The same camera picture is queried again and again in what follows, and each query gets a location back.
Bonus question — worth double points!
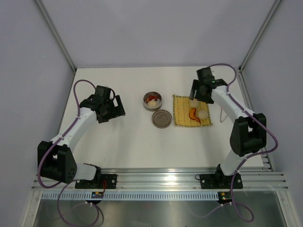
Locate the orange pumpkin slice toy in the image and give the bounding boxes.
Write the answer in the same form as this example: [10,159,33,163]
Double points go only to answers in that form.
[189,108,201,124]

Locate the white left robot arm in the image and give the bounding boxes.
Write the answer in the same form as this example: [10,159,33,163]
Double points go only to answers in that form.
[37,95,125,189]

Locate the right aluminium frame post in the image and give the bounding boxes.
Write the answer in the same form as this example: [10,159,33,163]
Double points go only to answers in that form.
[239,0,283,73]

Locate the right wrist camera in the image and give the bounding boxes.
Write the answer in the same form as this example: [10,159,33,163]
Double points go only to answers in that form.
[196,67,215,84]

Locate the round brown lunch box lid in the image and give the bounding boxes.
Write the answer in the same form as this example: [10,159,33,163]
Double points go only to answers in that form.
[151,110,172,129]

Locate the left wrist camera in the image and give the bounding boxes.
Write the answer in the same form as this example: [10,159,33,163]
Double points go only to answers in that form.
[95,85,112,100]

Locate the white slotted cable duct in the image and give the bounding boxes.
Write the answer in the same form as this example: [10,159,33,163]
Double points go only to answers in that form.
[42,191,219,201]

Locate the aluminium frame post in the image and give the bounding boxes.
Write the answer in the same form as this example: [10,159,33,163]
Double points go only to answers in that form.
[239,0,283,73]
[33,0,77,75]

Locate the aluminium mounting rail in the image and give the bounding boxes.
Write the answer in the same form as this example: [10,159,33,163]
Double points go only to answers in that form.
[32,167,289,190]

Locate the brown chicken drumstick toy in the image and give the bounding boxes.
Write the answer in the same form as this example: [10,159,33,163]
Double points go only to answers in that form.
[145,95,158,103]

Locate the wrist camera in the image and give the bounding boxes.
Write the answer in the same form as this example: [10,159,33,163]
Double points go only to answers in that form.
[95,85,112,100]
[196,67,215,84]

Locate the metal tongs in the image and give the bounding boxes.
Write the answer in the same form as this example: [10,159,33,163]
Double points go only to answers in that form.
[219,108,227,123]

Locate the round metal lunch box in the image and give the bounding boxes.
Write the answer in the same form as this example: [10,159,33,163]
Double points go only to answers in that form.
[143,91,162,112]

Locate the left aluminium frame post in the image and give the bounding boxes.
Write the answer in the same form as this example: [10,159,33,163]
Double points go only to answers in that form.
[33,0,77,75]

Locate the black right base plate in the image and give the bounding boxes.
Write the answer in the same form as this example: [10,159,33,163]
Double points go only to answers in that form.
[198,173,243,189]

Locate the yellow bamboo mat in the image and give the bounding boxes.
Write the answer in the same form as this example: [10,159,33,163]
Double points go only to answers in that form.
[172,95,212,128]

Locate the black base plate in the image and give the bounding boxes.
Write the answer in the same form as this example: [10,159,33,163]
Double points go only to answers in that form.
[75,174,117,189]
[198,173,243,189]

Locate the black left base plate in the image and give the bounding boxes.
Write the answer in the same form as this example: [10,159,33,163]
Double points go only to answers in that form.
[75,174,117,189]

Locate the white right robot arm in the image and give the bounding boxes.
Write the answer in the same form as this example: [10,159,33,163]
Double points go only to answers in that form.
[189,79,267,189]

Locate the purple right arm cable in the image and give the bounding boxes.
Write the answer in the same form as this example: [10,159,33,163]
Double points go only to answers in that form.
[187,63,279,224]

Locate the white steamed bun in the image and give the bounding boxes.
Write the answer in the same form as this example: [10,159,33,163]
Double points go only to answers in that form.
[197,110,209,120]
[147,101,158,108]
[189,99,200,108]

